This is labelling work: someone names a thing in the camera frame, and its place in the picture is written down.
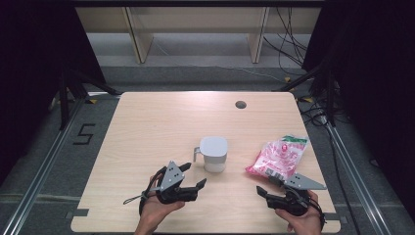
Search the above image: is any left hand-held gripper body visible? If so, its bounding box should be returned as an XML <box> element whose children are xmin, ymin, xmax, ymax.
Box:
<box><xmin>150</xmin><ymin>160</ymin><xmax>199</xmax><ymax>206</ymax></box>

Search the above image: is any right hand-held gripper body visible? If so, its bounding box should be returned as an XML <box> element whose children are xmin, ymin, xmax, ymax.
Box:
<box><xmin>266</xmin><ymin>172</ymin><xmax>328</xmax><ymax>217</ymax></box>

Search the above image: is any pink and white plastic bag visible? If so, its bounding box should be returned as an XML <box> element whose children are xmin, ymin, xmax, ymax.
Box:
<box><xmin>245</xmin><ymin>134</ymin><xmax>309</xmax><ymax>183</ymax></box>

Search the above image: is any person's right hand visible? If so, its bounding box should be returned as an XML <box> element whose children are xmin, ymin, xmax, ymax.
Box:
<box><xmin>274</xmin><ymin>190</ymin><xmax>325</xmax><ymax>235</ymax></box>

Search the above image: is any person's left hand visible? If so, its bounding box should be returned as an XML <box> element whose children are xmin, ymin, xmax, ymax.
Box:
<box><xmin>137</xmin><ymin>174</ymin><xmax>186</xmax><ymax>235</ymax></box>

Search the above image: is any black tape strip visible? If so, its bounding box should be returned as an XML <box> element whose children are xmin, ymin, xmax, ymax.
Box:
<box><xmin>66</xmin><ymin>208</ymin><xmax>90</xmax><ymax>219</ymax></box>
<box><xmin>324</xmin><ymin>211</ymin><xmax>348</xmax><ymax>225</ymax></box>

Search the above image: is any black metal stand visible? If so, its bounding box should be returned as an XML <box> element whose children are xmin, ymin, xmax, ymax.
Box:
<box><xmin>58</xmin><ymin>68</ymin><xmax>122</xmax><ymax>131</ymax></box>
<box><xmin>272</xmin><ymin>61</ymin><xmax>338</xmax><ymax>127</ymax></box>

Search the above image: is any beige wooden shelf unit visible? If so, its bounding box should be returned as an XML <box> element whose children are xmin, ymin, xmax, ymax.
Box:
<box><xmin>74</xmin><ymin>6</ymin><xmax>323</xmax><ymax>65</ymax></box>

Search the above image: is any black curtain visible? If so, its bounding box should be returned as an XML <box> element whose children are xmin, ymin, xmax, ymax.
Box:
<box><xmin>301</xmin><ymin>0</ymin><xmax>415</xmax><ymax>226</ymax></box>
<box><xmin>0</xmin><ymin>0</ymin><xmax>108</xmax><ymax>185</ymax></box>

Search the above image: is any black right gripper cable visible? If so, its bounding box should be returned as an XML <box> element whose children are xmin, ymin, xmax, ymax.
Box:
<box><xmin>307</xmin><ymin>195</ymin><xmax>328</xmax><ymax>231</ymax></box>

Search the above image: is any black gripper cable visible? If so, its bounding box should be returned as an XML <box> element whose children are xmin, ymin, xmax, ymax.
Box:
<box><xmin>138</xmin><ymin>165</ymin><xmax>168</xmax><ymax>217</ymax></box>
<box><xmin>307</xmin><ymin>195</ymin><xmax>328</xmax><ymax>231</ymax></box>

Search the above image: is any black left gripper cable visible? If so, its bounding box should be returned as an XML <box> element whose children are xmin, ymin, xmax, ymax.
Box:
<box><xmin>138</xmin><ymin>165</ymin><xmax>168</xmax><ymax>217</ymax></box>

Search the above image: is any thin black cable tie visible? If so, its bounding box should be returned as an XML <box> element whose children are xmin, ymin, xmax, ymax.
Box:
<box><xmin>122</xmin><ymin>194</ymin><xmax>147</xmax><ymax>207</ymax></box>

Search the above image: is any black floor cable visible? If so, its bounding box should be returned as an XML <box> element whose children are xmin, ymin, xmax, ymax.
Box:
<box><xmin>298</xmin><ymin>96</ymin><xmax>364</xmax><ymax>235</ymax></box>

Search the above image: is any aluminium floor rail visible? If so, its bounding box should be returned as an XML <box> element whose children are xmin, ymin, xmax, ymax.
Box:
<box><xmin>1</xmin><ymin>94</ymin><xmax>90</xmax><ymax>235</ymax></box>
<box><xmin>325</xmin><ymin>123</ymin><xmax>393</xmax><ymax>235</ymax></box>

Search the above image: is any bundle of black cables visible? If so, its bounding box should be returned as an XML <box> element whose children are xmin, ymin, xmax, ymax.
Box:
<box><xmin>261</xmin><ymin>6</ymin><xmax>310</xmax><ymax>78</ymax></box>

